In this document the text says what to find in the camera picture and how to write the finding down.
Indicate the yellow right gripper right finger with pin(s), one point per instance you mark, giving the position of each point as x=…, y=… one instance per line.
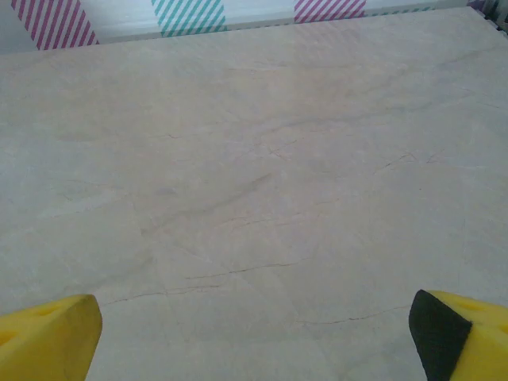
x=460, y=341

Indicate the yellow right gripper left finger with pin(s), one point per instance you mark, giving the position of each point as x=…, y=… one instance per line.
x=47, y=341

